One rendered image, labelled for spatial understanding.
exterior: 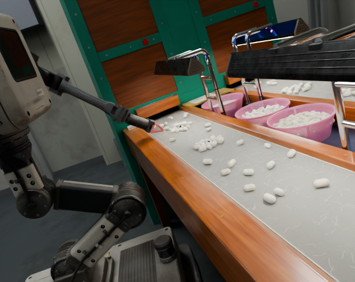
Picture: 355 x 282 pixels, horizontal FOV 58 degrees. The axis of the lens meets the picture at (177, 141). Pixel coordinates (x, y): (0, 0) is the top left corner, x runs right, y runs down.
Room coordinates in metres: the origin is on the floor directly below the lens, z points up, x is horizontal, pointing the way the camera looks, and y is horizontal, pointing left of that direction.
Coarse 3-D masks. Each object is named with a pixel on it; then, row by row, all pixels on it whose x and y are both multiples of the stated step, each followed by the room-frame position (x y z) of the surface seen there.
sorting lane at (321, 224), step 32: (192, 128) 1.64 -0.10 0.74; (224, 128) 1.46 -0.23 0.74; (192, 160) 1.20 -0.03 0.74; (224, 160) 1.10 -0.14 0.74; (256, 160) 1.01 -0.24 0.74; (288, 160) 0.93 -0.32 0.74; (320, 160) 0.86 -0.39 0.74; (224, 192) 0.87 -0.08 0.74; (256, 192) 0.80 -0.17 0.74; (288, 192) 0.75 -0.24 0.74; (320, 192) 0.70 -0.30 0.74; (352, 192) 0.66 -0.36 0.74; (288, 224) 0.63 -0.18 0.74; (320, 224) 0.59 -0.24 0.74; (352, 224) 0.56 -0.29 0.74; (320, 256) 0.50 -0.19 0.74; (352, 256) 0.48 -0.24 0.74
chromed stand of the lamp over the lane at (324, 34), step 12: (300, 36) 0.82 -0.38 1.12; (312, 36) 0.82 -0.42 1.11; (324, 36) 0.66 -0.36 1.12; (336, 36) 0.66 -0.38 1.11; (348, 36) 0.67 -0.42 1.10; (276, 48) 0.79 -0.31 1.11; (312, 48) 0.66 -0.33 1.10; (336, 84) 0.83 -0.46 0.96; (348, 84) 0.79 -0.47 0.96; (336, 96) 0.84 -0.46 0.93; (336, 108) 0.85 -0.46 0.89; (348, 120) 0.83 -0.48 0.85; (348, 144) 0.84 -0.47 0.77
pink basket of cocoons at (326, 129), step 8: (312, 104) 1.30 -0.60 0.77; (320, 104) 1.27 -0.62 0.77; (328, 104) 1.23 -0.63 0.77; (280, 112) 1.34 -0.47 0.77; (288, 112) 1.34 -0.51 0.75; (296, 112) 1.33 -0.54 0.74; (320, 112) 1.26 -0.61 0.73; (328, 112) 1.22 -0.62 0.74; (272, 120) 1.30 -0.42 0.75; (328, 120) 1.10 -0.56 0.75; (272, 128) 1.19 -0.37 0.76; (280, 128) 1.15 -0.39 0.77; (288, 128) 1.12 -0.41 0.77; (296, 128) 1.10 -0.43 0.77; (304, 128) 1.10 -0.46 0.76; (312, 128) 1.09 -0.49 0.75; (320, 128) 1.10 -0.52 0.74; (328, 128) 1.12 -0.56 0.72; (304, 136) 1.11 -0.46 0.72; (312, 136) 1.10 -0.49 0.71; (320, 136) 1.11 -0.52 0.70; (328, 136) 1.13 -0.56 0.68
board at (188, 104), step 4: (224, 88) 2.20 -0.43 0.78; (228, 88) 2.15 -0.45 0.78; (212, 92) 2.20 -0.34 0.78; (220, 92) 2.12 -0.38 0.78; (224, 92) 2.08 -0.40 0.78; (204, 100) 2.04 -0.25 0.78; (184, 104) 2.13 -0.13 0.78; (188, 104) 2.09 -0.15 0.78; (192, 104) 2.05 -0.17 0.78; (196, 104) 2.03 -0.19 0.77
